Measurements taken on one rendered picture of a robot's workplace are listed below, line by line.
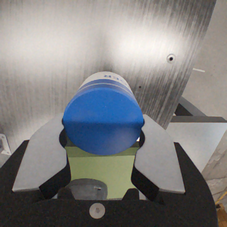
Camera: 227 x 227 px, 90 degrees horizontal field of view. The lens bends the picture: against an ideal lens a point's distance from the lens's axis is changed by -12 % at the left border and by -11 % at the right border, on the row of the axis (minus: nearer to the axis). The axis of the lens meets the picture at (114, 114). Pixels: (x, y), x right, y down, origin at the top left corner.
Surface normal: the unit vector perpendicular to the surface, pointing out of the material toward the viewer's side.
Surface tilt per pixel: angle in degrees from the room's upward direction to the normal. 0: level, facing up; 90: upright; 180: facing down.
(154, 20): 0
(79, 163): 5
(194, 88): 0
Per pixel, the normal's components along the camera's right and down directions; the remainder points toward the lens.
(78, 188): -0.18, -0.61
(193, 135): 0.04, 0.48
